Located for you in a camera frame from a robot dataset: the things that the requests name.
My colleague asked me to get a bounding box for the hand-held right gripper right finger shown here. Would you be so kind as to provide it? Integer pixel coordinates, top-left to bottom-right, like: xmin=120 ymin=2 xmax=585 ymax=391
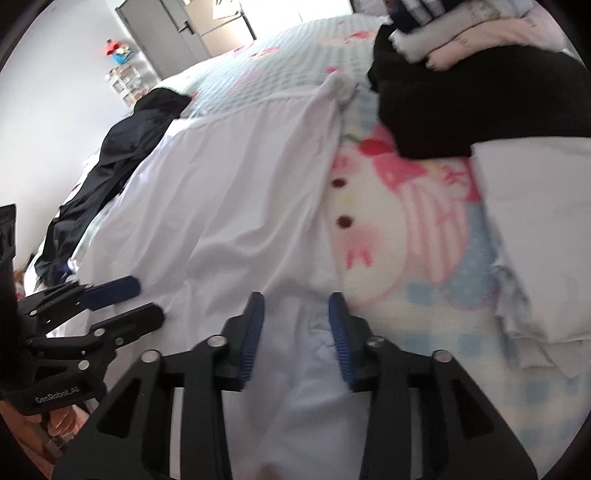
xmin=328 ymin=292 xmax=539 ymax=480

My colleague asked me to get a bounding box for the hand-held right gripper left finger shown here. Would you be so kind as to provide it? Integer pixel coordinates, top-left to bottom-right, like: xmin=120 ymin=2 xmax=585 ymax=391
xmin=52 ymin=292 xmax=266 ymax=480

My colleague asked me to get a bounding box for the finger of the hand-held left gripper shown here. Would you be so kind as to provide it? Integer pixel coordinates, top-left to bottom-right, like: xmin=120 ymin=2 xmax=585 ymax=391
xmin=16 ymin=275 xmax=141 ymax=324
xmin=27 ymin=302 xmax=166 ymax=371

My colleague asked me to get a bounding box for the white shirt with navy trim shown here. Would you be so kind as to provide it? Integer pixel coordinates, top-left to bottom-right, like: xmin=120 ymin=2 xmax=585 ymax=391
xmin=46 ymin=74 xmax=384 ymax=480

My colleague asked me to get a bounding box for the person's left hand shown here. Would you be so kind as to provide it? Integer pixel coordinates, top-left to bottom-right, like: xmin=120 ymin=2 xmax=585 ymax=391
xmin=17 ymin=399 xmax=92 ymax=440

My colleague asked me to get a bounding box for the blue checkered cartoon blanket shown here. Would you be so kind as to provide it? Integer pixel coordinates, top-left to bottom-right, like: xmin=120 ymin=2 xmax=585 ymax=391
xmin=69 ymin=11 xmax=591 ymax=462

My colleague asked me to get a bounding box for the black jacket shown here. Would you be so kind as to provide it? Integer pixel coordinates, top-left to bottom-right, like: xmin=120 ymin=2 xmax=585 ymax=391
xmin=34 ymin=88 xmax=192 ymax=282

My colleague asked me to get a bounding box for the white shelf rack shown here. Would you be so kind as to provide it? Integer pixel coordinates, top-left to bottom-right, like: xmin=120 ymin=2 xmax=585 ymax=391
xmin=105 ymin=65 xmax=148 ymax=109

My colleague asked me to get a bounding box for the pale lilac folded shirt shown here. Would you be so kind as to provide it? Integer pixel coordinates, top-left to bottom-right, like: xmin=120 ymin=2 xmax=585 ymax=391
xmin=471 ymin=136 xmax=591 ymax=370

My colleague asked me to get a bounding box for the grey door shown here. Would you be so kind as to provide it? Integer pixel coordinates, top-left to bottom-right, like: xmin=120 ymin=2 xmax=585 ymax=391
xmin=115 ymin=0 xmax=213 ymax=81

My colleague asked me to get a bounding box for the black folded sweater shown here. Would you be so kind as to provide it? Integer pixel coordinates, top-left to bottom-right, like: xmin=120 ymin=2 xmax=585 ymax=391
xmin=367 ymin=21 xmax=591 ymax=160

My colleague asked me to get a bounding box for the beige fridge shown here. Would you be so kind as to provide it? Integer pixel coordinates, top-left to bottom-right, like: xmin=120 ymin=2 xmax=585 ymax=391
xmin=185 ymin=0 xmax=257 ymax=58

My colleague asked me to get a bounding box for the white wardrobe door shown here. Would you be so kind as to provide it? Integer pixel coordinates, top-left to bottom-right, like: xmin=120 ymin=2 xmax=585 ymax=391
xmin=242 ymin=0 xmax=354 ymax=38

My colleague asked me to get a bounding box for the navy striped folded garment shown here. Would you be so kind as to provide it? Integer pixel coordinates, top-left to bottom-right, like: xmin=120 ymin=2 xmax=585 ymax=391
xmin=388 ymin=0 xmax=444 ymax=35

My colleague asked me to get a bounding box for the pink folded garment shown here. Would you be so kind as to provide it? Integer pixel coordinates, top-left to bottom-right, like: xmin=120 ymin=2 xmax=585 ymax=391
xmin=427 ymin=14 xmax=566 ymax=72

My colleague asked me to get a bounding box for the red and blue wall plush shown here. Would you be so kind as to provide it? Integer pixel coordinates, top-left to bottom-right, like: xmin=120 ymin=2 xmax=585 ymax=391
xmin=104 ymin=39 xmax=134 ymax=65

